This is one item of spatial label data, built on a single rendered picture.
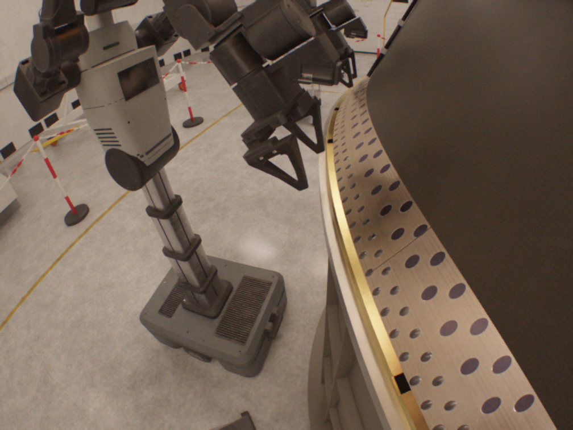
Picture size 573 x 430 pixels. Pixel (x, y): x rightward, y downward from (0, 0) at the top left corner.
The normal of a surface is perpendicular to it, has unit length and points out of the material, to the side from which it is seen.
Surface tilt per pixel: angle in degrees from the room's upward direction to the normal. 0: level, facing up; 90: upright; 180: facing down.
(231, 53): 79
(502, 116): 62
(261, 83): 90
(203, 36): 90
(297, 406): 0
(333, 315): 0
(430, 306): 43
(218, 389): 0
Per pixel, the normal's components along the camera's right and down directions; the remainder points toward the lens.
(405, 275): -0.73, -0.44
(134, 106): 0.95, 0.15
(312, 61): -0.32, 0.65
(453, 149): -0.92, -0.25
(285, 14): -0.47, 0.40
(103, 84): 0.26, 0.62
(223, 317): -0.08, -0.75
